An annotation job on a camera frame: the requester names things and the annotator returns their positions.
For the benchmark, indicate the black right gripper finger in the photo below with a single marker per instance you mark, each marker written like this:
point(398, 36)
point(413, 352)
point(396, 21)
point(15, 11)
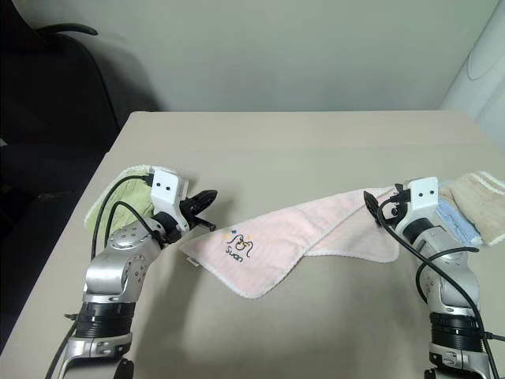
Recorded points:
point(372, 205)

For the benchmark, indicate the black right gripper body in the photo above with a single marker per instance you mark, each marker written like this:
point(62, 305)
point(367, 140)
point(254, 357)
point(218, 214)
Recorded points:
point(394, 205)

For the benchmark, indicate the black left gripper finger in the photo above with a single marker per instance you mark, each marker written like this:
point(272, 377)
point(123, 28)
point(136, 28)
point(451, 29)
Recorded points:
point(204, 224)
point(205, 198)

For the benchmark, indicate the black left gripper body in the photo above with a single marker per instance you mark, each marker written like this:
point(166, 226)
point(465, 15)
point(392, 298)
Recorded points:
point(189, 213)

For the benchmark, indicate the pink embroidered towel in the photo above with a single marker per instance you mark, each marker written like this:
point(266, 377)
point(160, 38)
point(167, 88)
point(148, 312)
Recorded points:
point(276, 245)

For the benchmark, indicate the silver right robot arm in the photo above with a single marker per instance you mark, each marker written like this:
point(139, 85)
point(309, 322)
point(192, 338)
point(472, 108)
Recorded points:
point(446, 276)

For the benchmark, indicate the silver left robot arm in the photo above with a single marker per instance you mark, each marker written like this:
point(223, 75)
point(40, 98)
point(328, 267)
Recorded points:
point(118, 272)

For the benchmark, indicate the green towel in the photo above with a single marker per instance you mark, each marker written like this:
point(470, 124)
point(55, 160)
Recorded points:
point(134, 197)

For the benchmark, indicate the blue towel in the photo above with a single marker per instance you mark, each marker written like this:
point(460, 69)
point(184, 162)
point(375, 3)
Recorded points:
point(453, 222)

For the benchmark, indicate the beige towel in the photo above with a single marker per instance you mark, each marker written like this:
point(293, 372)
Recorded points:
point(477, 205)

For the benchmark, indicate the white rounded plastic object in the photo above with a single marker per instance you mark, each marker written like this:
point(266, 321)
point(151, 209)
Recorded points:
point(485, 79)

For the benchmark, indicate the dark rounded shape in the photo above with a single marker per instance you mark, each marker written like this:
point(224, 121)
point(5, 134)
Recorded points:
point(430, 375)

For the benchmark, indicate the black office chair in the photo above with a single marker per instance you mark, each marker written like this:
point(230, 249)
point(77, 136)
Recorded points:
point(59, 98)

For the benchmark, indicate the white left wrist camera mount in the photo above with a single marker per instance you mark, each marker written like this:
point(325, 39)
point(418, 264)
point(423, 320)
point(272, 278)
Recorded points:
point(167, 192)

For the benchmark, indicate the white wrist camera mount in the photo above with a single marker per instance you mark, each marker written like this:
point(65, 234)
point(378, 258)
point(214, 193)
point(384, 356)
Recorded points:
point(424, 195)
point(167, 192)

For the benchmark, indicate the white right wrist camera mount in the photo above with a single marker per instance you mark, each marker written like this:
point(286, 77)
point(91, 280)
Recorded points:
point(424, 195)

